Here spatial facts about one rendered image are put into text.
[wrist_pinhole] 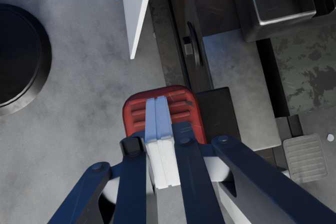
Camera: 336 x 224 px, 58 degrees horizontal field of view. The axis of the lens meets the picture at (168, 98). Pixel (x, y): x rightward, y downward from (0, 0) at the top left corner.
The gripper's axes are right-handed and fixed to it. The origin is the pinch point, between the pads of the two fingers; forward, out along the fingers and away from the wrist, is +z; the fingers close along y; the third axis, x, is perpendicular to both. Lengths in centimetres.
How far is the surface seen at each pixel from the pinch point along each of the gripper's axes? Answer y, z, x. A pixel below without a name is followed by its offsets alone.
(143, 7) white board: -0.3, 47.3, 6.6
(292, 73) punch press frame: 15.0, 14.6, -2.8
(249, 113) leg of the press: 9.3, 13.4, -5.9
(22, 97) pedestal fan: -45, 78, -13
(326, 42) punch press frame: 19.6, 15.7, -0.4
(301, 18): 15.1, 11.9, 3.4
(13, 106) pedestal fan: -49, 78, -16
